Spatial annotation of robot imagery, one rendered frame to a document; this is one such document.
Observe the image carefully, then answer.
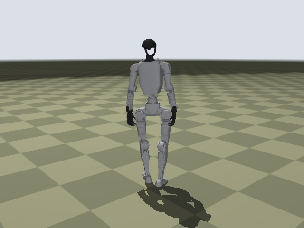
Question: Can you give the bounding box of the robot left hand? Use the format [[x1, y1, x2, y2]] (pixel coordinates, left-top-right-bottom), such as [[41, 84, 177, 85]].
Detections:
[[126, 106, 135, 126]]

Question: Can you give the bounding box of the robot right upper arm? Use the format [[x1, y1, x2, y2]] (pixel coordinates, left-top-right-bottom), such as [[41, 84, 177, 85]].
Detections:
[[160, 62, 172, 92]]

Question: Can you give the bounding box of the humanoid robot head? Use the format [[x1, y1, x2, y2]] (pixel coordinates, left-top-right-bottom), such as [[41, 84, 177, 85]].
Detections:
[[142, 39, 156, 62]]

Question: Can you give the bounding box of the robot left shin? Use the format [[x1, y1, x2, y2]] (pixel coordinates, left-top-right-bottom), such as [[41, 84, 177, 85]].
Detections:
[[140, 141, 150, 176]]

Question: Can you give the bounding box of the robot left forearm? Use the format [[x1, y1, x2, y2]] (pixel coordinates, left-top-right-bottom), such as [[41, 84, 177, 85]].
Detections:
[[126, 90, 134, 111]]

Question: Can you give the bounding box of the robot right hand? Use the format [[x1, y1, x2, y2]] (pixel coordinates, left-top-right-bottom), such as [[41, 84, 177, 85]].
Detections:
[[169, 106, 177, 126]]

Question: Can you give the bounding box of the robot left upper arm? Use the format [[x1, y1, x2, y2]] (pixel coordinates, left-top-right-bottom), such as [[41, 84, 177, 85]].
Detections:
[[128, 63, 138, 92]]

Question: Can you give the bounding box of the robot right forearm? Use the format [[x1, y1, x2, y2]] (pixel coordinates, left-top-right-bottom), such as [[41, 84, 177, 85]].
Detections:
[[167, 84, 178, 110]]

